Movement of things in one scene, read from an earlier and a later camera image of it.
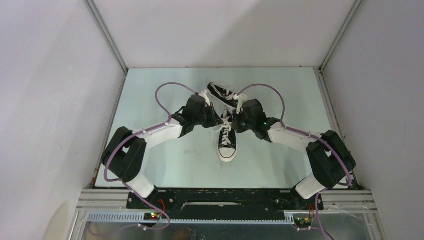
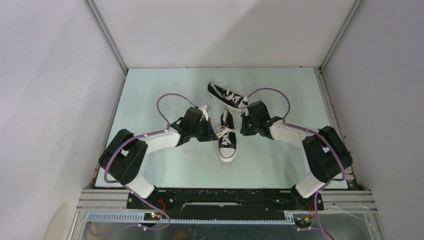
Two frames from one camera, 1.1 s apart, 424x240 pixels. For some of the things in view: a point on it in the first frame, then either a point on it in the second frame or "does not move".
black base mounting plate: x=189 y=200 does not move
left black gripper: x=215 y=120 to x=210 y=135
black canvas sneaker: x=227 y=147 does not move
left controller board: x=151 y=216 does not move
